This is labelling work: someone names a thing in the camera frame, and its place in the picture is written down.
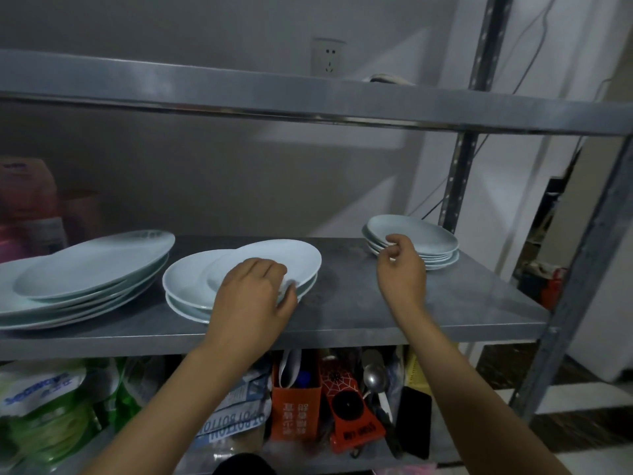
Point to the person's right hand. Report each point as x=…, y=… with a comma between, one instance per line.
x=403, y=281

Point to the person's left hand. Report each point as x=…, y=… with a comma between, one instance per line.
x=247, y=306

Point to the grey metal shelf rack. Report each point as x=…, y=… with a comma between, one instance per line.
x=445, y=301

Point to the stack of white plates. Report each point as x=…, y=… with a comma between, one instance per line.
x=425, y=237

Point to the person's right forearm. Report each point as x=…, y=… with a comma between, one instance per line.
x=470, y=400

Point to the person's left forearm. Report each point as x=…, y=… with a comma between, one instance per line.
x=173, y=415

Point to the blue cap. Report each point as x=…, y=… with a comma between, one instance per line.
x=303, y=379

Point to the yellow packet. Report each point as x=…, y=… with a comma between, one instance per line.
x=415, y=375

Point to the metal spoon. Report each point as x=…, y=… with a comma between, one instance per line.
x=376, y=378

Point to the grey blue printed bag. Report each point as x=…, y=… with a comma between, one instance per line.
x=237, y=420

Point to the orange paper bag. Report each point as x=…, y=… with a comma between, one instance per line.
x=294, y=415

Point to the orange black web print gadget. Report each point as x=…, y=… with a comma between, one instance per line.
x=351, y=410

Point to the black smartphone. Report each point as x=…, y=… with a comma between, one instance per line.
x=413, y=420

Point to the red crate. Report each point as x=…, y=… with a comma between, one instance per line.
x=551, y=291

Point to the pink cup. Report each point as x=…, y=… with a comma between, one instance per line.
x=84, y=212

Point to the green white refill pouch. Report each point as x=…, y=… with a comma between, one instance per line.
x=44, y=420

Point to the pink tube white cap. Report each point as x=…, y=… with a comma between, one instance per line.
x=29, y=192

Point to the white wall socket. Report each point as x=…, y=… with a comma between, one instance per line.
x=328, y=56

